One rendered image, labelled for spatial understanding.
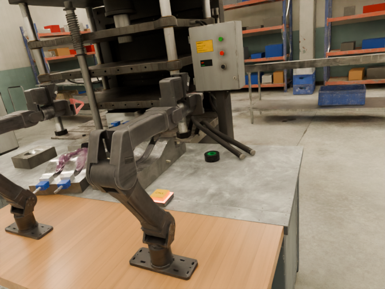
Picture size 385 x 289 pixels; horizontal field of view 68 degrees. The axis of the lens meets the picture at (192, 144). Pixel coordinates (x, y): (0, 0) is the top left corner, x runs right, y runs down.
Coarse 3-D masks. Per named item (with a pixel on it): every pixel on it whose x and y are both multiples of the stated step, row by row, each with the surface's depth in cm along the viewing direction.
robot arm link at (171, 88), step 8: (160, 80) 82; (168, 80) 80; (176, 80) 82; (160, 88) 82; (168, 88) 81; (176, 88) 83; (168, 96) 82; (176, 96) 83; (160, 104) 84; (168, 104) 83; (176, 112) 80; (176, 120) 80
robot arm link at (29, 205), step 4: (28, 200) 105; (32, 200) 106; (28, 204) 105; (32, 204) 106; (12, 208) 107; (16, 208) 108; (20, 208) 108; (24, 208) 104; (28, 208) 105; (32, 208) 106; (12, 212) 106; (16, 212) 106; (20, 212) 105; (24, 212) 103; (28, 212) 105; (24, 216) 104
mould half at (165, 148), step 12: (144, 144) 149; (156, 144) 146; (168, 144) 147; (180, 144) 160; (156, 156) 140; (168, 156) 147; (180, 156) 159; (144, 168) 128; (156, 168) 137; (144, 180) 128
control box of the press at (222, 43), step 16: (192, 32) 177; (208, 32) 173; (224, 32) 169; (240, 32) 177; (192, 48) 181; (208, 48) 177; (224, 48) 173; (240, 48) 178; (208, 64) 180; (224, 64) 176; (240, 64) 179; (208, 80) 184; (224, 80) 180; (240, 80) 180; (208, 96) 202; (224, 96) 189; (224, 112) 193; (224, 128) 198
